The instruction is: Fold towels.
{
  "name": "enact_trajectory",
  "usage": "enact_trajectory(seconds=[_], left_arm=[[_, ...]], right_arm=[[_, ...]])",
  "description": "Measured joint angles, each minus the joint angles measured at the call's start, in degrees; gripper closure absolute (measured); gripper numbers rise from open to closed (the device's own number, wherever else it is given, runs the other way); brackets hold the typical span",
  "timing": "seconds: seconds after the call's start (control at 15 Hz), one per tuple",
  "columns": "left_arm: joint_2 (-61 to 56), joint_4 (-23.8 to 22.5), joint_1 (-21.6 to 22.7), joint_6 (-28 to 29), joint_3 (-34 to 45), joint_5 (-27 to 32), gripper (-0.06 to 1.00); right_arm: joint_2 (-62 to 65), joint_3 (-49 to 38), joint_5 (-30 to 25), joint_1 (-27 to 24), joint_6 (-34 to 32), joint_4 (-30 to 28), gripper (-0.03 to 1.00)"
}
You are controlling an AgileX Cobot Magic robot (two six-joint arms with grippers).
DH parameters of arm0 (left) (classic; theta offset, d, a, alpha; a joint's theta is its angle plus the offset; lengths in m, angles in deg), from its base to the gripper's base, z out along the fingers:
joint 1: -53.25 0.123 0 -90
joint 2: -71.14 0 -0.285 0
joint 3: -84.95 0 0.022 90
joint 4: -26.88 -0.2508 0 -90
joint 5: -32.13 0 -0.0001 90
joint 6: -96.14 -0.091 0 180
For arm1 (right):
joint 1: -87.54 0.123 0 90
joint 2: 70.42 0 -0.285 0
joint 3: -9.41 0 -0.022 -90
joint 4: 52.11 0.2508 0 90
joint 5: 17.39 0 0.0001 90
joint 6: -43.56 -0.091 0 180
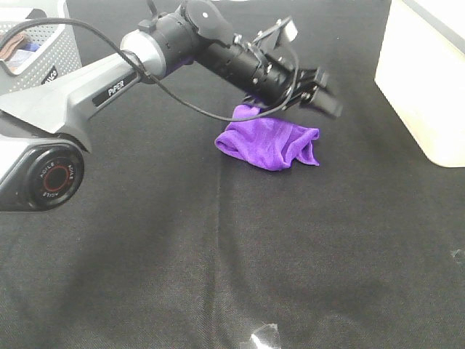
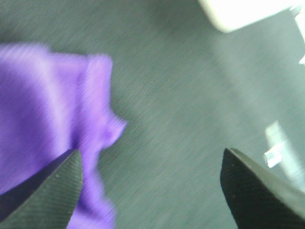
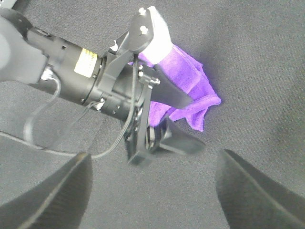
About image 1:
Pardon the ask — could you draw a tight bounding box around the clear tape piece front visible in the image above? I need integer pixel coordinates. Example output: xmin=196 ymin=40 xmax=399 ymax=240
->
xmin=239 ymin=324 xmax=282 ymax=349

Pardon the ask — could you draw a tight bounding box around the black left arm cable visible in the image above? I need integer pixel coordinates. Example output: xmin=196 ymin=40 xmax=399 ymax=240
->
xmin=0 ymin=18 xmax=299 ymax=122

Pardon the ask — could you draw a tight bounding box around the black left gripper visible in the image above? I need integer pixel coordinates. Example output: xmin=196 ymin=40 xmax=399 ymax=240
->
xmin=241 ymin=67 xmax=344 ymax=119

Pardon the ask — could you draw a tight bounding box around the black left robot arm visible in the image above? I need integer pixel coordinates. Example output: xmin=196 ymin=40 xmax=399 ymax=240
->
xmin=1 ymin=1 xmax=342 ymax=212

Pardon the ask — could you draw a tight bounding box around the brown cloth in basket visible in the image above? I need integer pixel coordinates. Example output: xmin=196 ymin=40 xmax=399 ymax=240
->
xmin=0 ymin=31 xmax=28 ymax=61

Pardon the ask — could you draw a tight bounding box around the clear tape piece right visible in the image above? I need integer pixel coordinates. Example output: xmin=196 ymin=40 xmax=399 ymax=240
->
xmin=450 ymin=249 xmax=465 ymax=266

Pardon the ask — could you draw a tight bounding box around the white plastic storage box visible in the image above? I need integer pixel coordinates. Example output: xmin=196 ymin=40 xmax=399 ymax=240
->
xmin=374 ymin=1 xmax=464 ymax=168

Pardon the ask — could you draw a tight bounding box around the clear tape piece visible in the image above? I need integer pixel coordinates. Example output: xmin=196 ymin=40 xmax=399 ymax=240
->
xmin=450 ymin=249 xmax=465 ymax=266
xmin=239 ymin=324 xmax=282 ymax=349

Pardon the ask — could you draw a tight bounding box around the purple microfiber towel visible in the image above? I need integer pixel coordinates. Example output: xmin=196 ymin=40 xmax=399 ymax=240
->
xmin=214 ymin=105 xmax=320 ymax=171

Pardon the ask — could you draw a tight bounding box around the grey perforated laundry basket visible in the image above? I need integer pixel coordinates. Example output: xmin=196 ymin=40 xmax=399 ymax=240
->
xmin=1 ymin=1 xmax=82 ymax=94

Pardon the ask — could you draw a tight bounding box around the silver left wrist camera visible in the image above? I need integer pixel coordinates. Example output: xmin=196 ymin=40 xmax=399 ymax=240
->
xmin=272 ymin=16 xmax=299 ymax=49

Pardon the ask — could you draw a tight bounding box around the blue cloth in basket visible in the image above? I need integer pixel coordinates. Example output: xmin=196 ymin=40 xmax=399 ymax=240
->
xmin=22 ymin=42 xmax=40 ymax=52

